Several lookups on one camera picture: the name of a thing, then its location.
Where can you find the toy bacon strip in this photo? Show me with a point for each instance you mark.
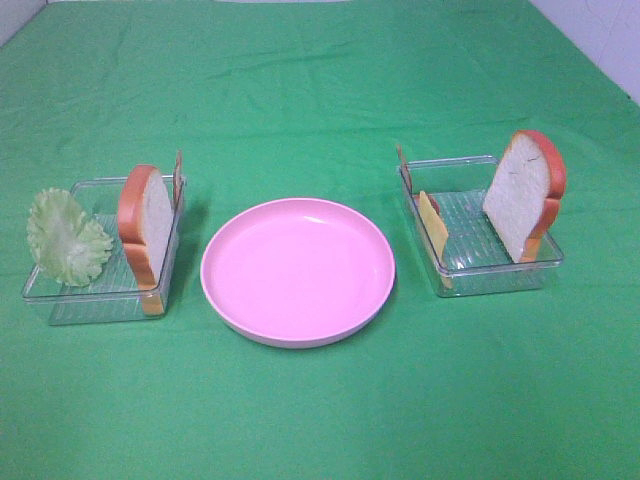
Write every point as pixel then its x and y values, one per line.
pixel 404 171
pixel 177 180

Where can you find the green lettuce leaf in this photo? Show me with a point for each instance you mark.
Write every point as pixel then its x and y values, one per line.
pixel 68 245

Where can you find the pink round plate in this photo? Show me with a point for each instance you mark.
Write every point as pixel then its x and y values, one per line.
pixel 298 272

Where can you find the clear plastic tray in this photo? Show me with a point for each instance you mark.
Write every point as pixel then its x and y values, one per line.
pixel 114 296
pixel 474 257

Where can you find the toy bread slice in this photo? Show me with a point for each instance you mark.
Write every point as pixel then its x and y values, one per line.
pixel 524 197
pixel 144 219

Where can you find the yellow toy cheese slice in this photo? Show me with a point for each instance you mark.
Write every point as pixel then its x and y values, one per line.
pixel 435 234

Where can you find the left clear plastic tray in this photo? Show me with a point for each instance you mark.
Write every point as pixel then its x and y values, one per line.
pixel 114 296

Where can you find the right clear plastic tray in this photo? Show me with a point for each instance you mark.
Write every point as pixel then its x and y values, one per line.
pixel 474 257

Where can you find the green tablecloth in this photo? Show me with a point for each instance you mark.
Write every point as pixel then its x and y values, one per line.
pixel 271 101

